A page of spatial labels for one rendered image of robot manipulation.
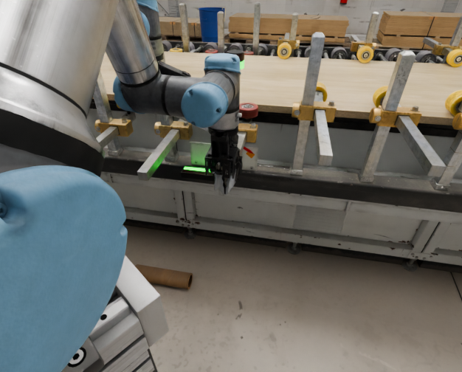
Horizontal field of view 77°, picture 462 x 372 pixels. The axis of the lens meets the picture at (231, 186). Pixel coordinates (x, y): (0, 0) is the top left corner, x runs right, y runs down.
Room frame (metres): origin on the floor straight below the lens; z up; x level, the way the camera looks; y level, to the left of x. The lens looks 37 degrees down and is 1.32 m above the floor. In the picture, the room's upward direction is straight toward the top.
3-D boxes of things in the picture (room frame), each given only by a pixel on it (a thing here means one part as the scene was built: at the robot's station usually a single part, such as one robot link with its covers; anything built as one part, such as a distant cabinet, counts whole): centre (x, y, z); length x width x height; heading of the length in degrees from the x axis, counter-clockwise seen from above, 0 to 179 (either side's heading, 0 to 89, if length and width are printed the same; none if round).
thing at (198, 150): (0.95, 0.03, 0.75); 0.26 x 0.01 x 0.10; 79
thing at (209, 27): (6.88, 0.38, 0.36); 0.59 x 0.57 x 0.73; 165
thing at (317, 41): (0.92, -0.25, 0.94); 0.03 x 0.03 x 0.48; 79
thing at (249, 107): (1.06, -0.06, 0.85); 0.08 x 0.08 x 0.11
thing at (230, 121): (0.63, 0.02, 1.05); 0.08 x 0.08 x 0.05
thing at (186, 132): (1.01, 0.22, 0.83); 0.13 x 0.06 x 0.05; 79
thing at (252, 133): (0.96, -0.03, 0.85); 0.13 x 0.06 x 0.05; 79
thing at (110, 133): (0.96, 0.46, 0.82); 0.43 x 0.03 x 0.04; 169
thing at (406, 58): (0.87, -0.50, 0.90); 0.03 x 0.03 x 0.48; 79
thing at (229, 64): (0.63, 0.02, 1.12); 0.09 x 0.08 x 0.11; 167
